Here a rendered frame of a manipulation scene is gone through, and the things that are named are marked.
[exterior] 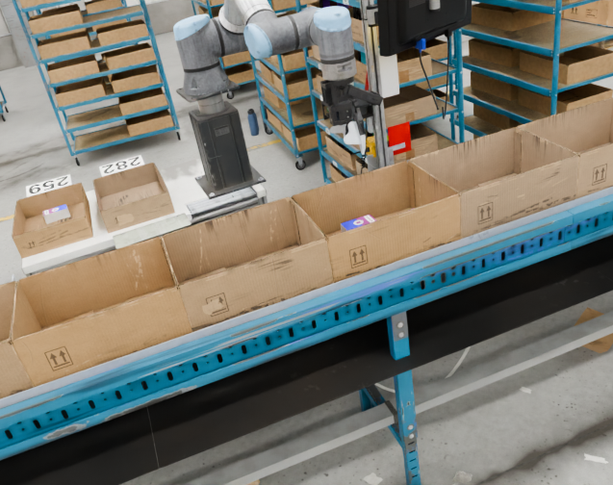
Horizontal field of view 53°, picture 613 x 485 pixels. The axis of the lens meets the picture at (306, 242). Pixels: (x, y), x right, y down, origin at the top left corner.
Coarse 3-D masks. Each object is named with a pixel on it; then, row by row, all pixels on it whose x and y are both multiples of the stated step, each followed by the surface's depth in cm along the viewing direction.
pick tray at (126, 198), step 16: (112, 176) 275; (128, 176) 277; (144, 176) 280; (160, 176) 267; (96, 192) 263; (112, 192) 278; (128, 192) 276; (144, 192) 273; (160, 192) 271; (112, 208) 242; (128, 208) 244; (144, 208) 247; (160, 208) 249; (112, 224) 245; (128, 224) 247
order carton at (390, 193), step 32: (320, 192) 183; (352, 192) 186; (384, 192) 190; (416, 192) 189; (448, 192) 169; (320, 224) 187; (384, 224) 160; (416, 224) 163; (448, 224) 167; (352, 256) 161; (384, 256) 164
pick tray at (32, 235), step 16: (48, 192) 269; (64, 192) 271; (80, 192) 273; (16, 208) 259; (32, 208) 269; (48, 208) 271; (80, 208) 270; (16, 224) 249; (32, 224) 263; (48, 224) 260; (64, 224) 239; (80, 224) 241; (16, 240) 235; (32, 240) 237; (48, 240) 239; (64, 240) 241; (80, 240) 244
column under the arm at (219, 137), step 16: (192, 112) 258; (224, 112) 251; (192, 128) 263; (208, 128) 249; (224, 128) 252; (240, 128) 254; (208, 144) 252; (224, 144) 255; (240, 144) 257; (208, 160) 255; (224, 160) 258; (240, 160) 261; (208, 176) 267; (224, 176) 261; (240, 176) 264; (256, 176) 269; (208, 192) 262; (224, 192) 259
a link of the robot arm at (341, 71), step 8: (320, 64) 159; (328, 64) 155; (336, 64) 154; (344, 64) 155; (352, 64) 156; (328, 72) 156; (336, 72) 156; (344, 72) 156; (352, 72) 157; (328, 80) 158; (336, 80) 157
